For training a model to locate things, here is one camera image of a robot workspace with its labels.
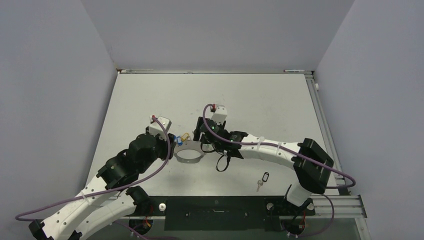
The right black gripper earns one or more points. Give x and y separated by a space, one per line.
198 136

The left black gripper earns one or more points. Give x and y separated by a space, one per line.
164 144

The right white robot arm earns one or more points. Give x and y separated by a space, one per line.
310 162

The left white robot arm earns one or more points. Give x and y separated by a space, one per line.
110 194

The blue white-label key tag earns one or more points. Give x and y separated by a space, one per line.
178 140

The yellow key tag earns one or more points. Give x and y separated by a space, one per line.
185 136

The black tag loose key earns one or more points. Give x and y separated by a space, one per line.
263 180

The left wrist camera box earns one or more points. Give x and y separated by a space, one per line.
159 126

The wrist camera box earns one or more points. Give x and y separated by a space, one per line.
219 113
159 126

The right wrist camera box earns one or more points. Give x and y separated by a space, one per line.
219 113

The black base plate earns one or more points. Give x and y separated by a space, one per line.
218 213

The aluminium table frame rail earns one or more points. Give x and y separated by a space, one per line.
345 204

